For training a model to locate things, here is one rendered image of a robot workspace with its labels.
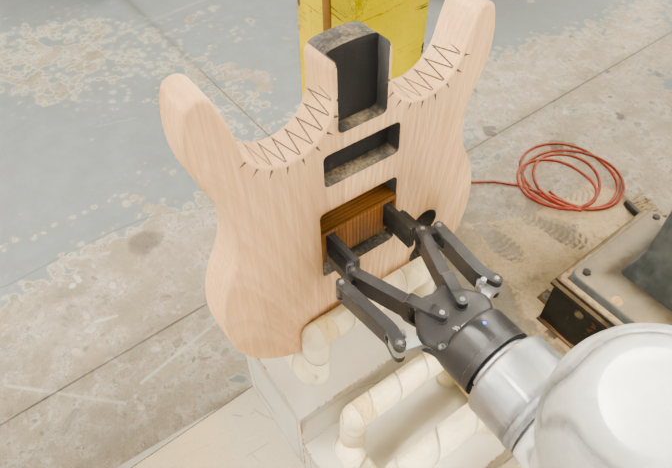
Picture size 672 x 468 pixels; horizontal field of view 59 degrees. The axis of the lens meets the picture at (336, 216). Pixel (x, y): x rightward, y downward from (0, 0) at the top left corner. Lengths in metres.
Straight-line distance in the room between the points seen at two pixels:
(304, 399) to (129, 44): 2.97
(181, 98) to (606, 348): 0.32
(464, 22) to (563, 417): 0.39
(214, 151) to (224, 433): 0.57
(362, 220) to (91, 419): 1.58
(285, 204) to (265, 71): 2.65
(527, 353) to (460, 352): 0.06
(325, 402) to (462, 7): 0.48
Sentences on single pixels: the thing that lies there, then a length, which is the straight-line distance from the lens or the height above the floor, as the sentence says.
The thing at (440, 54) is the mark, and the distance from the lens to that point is 0.62.
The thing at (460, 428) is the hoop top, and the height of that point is 1.13.
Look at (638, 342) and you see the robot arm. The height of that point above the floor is 1.55.
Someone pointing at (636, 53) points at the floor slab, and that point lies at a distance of 3.67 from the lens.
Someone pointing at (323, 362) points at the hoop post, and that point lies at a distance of 0.73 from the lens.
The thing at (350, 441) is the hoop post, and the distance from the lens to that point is 0.77.
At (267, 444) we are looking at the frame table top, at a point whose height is 0.93.
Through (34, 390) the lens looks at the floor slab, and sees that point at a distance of 2.21.
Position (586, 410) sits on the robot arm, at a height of 1.53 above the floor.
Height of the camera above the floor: 1.80
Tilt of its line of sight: 49 degrees down
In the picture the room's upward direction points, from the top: straight up
